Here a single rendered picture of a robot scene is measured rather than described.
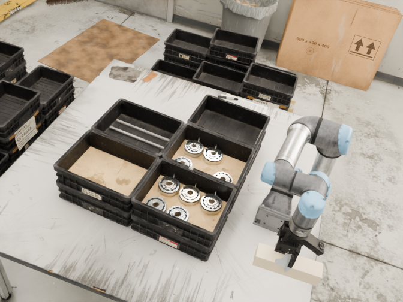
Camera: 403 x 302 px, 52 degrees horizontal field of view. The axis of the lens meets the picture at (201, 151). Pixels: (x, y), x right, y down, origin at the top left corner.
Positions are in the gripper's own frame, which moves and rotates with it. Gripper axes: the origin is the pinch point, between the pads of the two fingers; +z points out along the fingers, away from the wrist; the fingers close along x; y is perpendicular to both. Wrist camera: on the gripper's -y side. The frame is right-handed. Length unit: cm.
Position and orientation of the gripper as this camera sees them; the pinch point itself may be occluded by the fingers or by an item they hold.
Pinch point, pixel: (288, 262)
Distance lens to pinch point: 157.3
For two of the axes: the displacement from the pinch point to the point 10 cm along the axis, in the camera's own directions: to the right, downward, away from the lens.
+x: -2.7, 6.5, -7.1
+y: -9.5, -2.9, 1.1
